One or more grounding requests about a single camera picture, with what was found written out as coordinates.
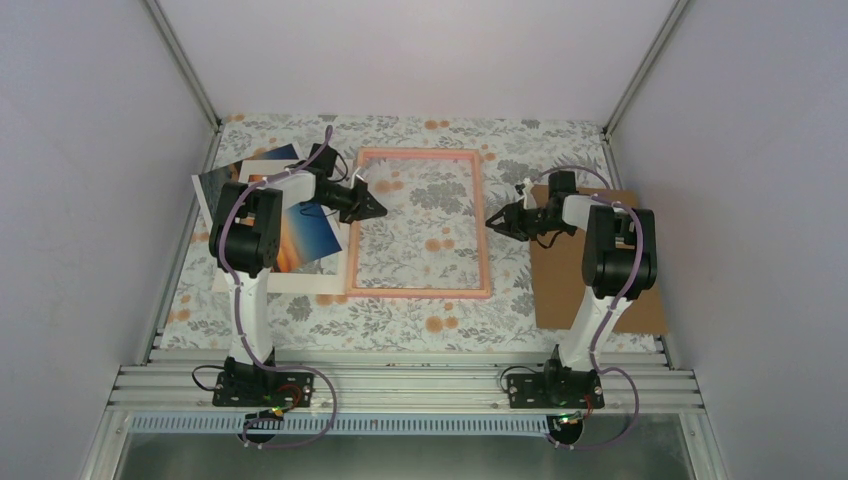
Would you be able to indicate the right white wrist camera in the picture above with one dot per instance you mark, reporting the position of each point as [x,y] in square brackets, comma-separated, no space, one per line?
[524,191]

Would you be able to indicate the brown cardboard backing board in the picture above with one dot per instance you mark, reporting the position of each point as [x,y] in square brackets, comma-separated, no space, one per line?
[558,287]

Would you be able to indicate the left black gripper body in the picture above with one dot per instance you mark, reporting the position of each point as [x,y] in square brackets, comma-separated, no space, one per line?
[347,203]

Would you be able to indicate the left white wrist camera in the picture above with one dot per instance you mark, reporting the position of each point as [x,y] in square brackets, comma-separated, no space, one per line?
[361,175]

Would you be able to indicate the blue landscape photo print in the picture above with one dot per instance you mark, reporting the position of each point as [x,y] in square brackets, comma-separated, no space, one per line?
[208,185]

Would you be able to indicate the aluminium rail base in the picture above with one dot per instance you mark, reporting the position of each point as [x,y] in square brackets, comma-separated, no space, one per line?
[393,392]

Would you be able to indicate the floral patterned table mat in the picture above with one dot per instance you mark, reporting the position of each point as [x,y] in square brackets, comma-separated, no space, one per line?
[511,150]

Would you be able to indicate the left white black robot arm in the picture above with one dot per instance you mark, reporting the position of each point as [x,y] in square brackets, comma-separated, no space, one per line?
[246,237]

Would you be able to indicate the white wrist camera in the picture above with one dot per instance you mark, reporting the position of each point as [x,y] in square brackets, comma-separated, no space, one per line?
[524,191]
[361,175]

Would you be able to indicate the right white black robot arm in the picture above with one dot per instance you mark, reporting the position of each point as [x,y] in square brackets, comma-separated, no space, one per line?
[619,263]

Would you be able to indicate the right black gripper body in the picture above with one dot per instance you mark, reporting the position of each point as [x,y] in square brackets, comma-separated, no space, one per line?
[534,224]

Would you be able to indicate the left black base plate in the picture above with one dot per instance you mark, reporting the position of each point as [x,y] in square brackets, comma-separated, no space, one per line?
[275,390]

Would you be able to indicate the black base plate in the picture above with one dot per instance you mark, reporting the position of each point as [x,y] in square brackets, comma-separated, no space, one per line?
[275,390]
[577,390]

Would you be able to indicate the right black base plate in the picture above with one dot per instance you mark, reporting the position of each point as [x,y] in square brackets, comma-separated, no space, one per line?
[577,390]

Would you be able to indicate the sunset photo print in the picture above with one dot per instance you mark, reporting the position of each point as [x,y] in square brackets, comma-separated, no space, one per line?
[307,231]

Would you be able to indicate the pink wooden picture frame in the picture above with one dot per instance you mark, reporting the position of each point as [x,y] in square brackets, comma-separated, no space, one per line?
[433,242]

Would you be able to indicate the white photo mat board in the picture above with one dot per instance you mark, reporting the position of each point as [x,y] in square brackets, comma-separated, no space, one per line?
[297,282]

